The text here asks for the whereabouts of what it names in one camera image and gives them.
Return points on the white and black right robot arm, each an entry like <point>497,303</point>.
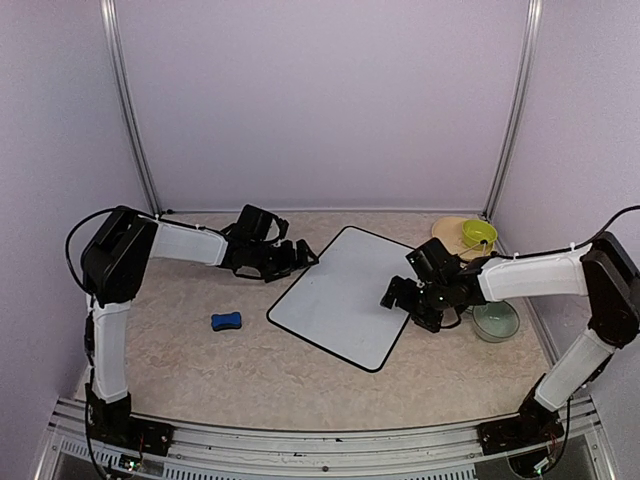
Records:
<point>599,271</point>

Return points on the blue whiteboard eraser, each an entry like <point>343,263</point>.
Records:
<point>226,321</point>

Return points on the white whiteboard with black frame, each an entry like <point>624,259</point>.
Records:
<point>335,305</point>

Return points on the metal whiteboard stand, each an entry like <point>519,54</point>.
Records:
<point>481,249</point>

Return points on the front aluminium rail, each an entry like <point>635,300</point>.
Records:
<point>207,451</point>

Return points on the right aluminium frame post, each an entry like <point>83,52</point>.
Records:
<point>517,107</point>

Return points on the left aluminium frame post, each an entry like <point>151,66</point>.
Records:
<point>110,23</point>

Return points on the beige wooden plate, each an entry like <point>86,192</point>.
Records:
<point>448,230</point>

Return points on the clear glass bowl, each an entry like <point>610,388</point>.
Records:
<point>495,322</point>

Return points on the aluminium frame post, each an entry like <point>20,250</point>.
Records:
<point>517,107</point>
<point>110,23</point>

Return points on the yellow-green plastic bowl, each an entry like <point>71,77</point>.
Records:
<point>475,231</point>

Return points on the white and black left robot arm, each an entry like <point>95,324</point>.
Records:
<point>113,266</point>

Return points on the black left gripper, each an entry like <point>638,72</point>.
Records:
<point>290,263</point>

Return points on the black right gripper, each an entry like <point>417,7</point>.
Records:
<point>430,321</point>

